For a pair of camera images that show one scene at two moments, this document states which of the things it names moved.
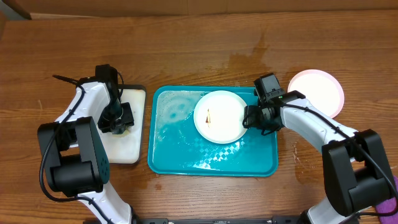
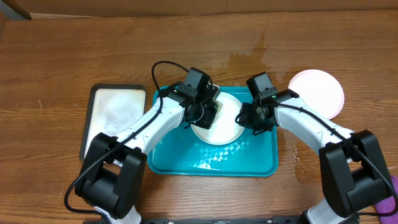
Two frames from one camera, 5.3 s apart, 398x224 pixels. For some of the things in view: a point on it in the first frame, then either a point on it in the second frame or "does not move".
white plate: (321, 89) does not move
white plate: (219, 116) does not move
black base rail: (289, 219) does not move
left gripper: (129, 119) to (206, 122)
